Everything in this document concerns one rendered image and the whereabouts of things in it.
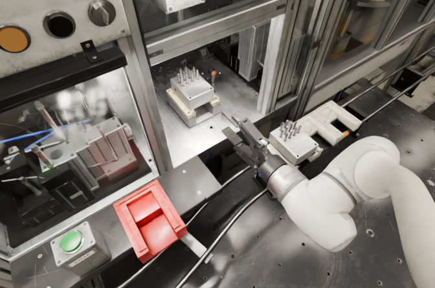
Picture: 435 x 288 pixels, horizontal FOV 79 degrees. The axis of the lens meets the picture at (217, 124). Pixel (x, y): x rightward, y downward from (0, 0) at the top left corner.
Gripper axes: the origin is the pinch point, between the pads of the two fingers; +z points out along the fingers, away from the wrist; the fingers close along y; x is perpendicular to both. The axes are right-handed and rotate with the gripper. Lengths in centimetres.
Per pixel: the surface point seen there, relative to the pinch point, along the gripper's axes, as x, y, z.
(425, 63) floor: -263, -102, 18
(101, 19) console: 25.1, 40.8, 0.8
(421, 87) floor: -223, -102, 1
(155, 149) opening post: 22.9, 3.0, 2.7
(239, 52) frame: -23.9, 1.3, 26.4
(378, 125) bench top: -73, -33, -18
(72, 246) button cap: 47.6, 3.0, -9.2
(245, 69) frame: -24.0, -4.1, 21.9
